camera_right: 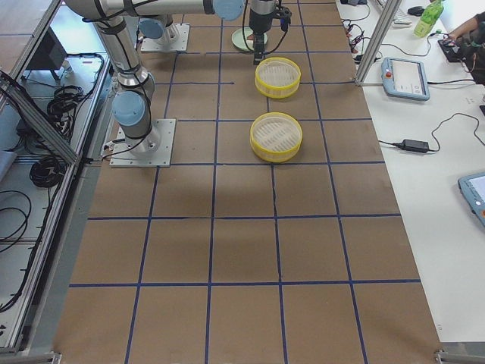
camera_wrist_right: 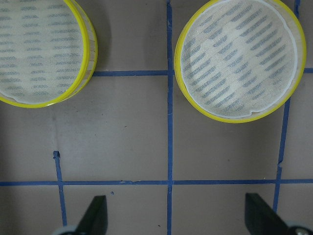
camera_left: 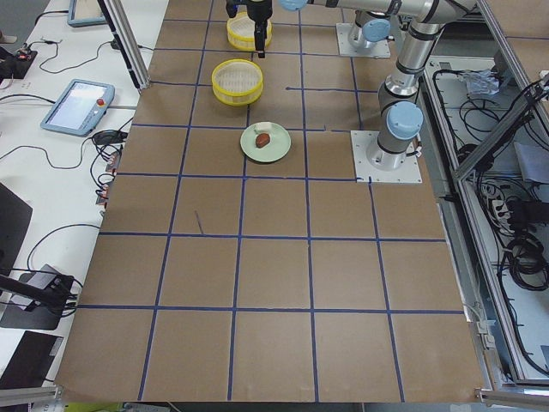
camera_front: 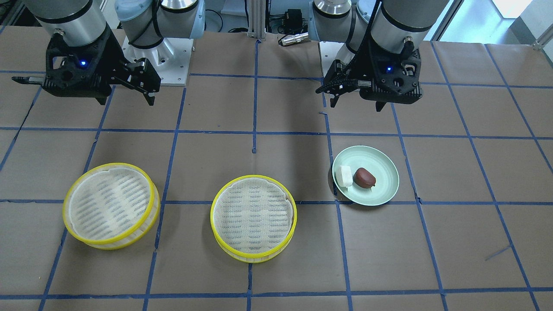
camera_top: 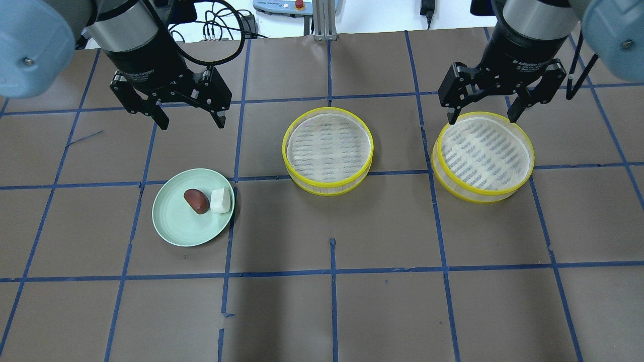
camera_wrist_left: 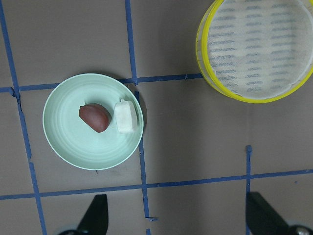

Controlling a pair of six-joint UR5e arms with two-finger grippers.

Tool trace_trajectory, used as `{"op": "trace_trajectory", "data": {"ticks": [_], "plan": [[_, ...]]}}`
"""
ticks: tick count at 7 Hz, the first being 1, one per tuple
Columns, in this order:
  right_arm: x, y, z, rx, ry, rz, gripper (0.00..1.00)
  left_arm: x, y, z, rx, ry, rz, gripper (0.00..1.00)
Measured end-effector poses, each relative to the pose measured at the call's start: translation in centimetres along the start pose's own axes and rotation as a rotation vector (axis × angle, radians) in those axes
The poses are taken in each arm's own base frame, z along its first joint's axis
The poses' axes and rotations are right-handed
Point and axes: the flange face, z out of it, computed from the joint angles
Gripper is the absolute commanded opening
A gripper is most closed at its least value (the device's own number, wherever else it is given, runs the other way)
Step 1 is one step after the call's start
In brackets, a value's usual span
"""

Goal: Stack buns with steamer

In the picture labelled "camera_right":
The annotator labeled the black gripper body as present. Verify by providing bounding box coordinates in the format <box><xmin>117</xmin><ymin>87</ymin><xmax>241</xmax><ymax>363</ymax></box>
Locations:
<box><xmin>249</xmin><ymin>10</ymin><xmax>273</xmax><ymax>36</ymax></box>

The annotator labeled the yellow steamer basket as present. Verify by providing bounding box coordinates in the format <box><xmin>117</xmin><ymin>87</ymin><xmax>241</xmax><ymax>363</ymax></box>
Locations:
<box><xmin>249</xmin><ymin>112</ymin><xmax>303</xmax><ymax>163</ymax></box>
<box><xmin>255</xmin><ymin>57</ymin><xmax>302</xmax><ymax>99</ymax></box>

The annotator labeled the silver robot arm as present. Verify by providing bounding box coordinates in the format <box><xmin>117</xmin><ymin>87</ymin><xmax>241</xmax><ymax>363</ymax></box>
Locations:
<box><xmin>65</xmin><ymin>1</ymin><xmax>243</xmax><ymax>156</ymax></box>
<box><xmin>139</xmin><ymin>1</ymin><xmax>279</xmax><ymax>65</ymax></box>

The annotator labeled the teach pendant with red button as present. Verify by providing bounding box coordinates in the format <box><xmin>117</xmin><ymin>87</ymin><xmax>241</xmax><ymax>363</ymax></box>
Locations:
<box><xmin>381</xmin><ymin>57</ymin><xmax>430</xmax><ymax>101</ymax></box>

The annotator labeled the green drink bottle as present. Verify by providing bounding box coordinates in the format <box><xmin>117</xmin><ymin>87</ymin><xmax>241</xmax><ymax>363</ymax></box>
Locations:
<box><xmin>413</xmin><ymin>0</ymin><xmax>444</xmax><ymax>38</ymax></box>

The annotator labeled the black power adapter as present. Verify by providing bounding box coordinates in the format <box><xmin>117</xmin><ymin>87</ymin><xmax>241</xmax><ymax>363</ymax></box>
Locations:
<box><xmin>393</xmin><ymin>139</ymin><xmax>430</xmax><ymax>153</ymax></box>

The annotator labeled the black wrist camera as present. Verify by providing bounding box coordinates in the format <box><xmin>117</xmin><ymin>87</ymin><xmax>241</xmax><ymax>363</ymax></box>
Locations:
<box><xmin>274</xmin><ymin>5</ymin><xmax>292</xmax><ymax>33</ymax></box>

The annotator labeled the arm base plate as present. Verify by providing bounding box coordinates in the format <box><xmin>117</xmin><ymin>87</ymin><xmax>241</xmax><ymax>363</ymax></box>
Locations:
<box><xmin>109</xmin><ymin>118</ymin><xmax>177</xmax><ymax>168</ymax></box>
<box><xmin>139</xmin><ymin>22</ymin><xmax>190</xmax><ymax>53</ymax></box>

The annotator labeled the aluminium frame post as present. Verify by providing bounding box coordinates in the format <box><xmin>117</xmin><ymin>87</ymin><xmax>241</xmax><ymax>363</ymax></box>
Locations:
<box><xmin>355</xmin><ymin>0</ymin><xmax>401</xmax><ymax>86</ymax></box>

